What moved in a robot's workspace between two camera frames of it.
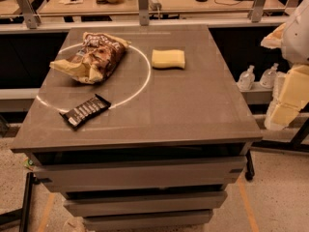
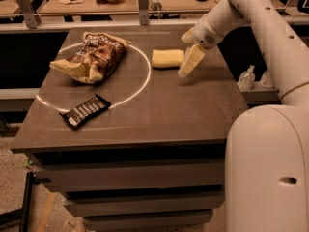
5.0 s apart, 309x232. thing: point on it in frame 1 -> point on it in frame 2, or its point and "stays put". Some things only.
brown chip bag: x=98 y=56 stays put
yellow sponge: x=168 y=58 stays put
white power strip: x=154 y=3 stays put
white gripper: x=297 y=38 -> x=205 y=31
